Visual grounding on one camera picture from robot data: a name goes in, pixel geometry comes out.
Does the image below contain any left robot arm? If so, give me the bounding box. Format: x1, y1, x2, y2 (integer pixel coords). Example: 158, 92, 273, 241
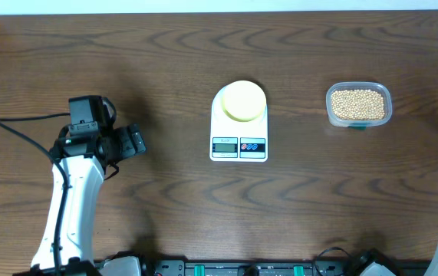
27, 122, 146, 275

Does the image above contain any white digital kitchen scale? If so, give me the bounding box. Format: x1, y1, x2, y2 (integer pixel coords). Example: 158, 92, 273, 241
209, 84, 268, 163

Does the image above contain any yellow plastic bowl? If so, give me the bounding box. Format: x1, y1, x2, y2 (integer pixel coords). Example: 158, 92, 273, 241
220, 80, 267, 122

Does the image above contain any clear plastic bean container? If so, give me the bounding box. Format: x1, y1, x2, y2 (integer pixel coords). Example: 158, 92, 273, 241
326, 81, 393, 127

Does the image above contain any green tape label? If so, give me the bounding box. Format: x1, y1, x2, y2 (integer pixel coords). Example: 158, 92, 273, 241
348, 126, 367, 131

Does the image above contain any pile of dried soybeans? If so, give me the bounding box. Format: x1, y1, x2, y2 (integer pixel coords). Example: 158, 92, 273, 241
330, 90, 386, 120

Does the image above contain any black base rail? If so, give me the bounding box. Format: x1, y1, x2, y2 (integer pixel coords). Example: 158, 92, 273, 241
91, 248, 430, 276

